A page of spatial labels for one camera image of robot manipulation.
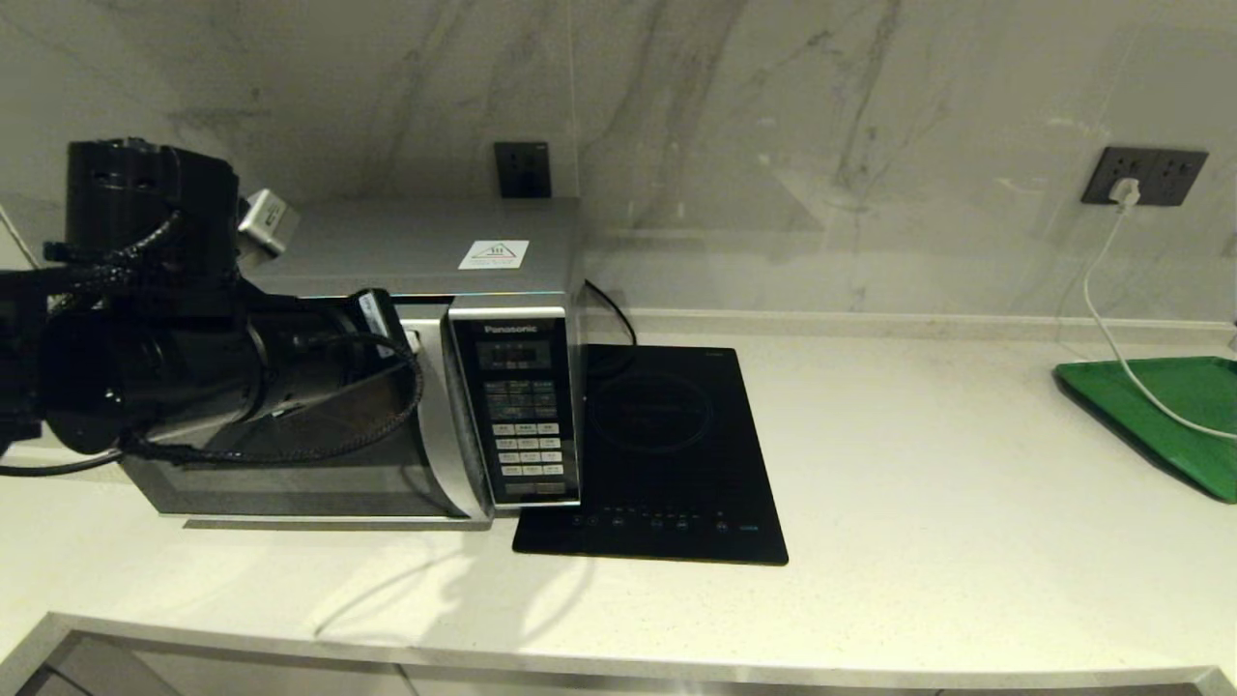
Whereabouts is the silver Panasonic microwave oven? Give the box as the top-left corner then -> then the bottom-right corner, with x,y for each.
116,198 -> 588,523

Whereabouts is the white warning sticker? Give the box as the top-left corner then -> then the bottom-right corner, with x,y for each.
459,240 -> 531,271

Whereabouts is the black induction cooktop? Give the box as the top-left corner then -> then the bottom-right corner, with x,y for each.
511,344 -> 790,567

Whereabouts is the green plastic tray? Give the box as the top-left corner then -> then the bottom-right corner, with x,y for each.
1051,356 -> 1237,505

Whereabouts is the small black wall socket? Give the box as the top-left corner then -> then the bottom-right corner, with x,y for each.
494,142 -> 553,200

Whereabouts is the white power cable with plug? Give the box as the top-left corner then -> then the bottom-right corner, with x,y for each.
1080,177 -> 1237,441

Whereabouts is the wide black wall socket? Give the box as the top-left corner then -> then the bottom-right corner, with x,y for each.
1080,146 -> 1209,207

